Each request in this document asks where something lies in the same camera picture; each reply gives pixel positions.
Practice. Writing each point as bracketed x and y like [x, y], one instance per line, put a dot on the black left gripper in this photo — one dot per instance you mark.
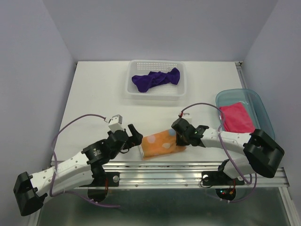
[136, 139]

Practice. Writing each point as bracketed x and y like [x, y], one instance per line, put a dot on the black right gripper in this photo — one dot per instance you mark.
[179, 142]

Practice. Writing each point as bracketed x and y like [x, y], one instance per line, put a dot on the orange and blue patterned towel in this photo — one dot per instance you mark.
[159, 144]

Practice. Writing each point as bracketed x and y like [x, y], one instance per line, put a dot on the purple towel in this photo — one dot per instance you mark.
[154, 79]

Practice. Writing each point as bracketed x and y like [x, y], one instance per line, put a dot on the pink microfiber towel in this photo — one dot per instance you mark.
[237, 119]

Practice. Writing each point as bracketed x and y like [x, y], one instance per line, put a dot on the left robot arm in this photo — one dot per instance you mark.
[86, 167]

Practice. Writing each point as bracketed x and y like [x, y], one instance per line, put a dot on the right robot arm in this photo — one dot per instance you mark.
[260, 154]

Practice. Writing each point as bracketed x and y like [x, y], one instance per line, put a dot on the white perforated plastic basket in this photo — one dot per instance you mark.
[163, 92]

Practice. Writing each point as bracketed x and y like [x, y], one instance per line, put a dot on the teal translucent plastic tray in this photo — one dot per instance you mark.
[253, 105]

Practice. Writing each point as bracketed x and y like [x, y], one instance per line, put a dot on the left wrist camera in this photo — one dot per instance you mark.
[115, 123]

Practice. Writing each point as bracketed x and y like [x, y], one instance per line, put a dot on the aluminium table edge rail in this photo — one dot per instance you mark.
[157, 175]

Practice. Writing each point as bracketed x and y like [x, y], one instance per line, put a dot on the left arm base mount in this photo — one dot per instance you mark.
[98, 190]

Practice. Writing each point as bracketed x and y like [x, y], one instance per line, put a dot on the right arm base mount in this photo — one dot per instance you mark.
[225, 186]

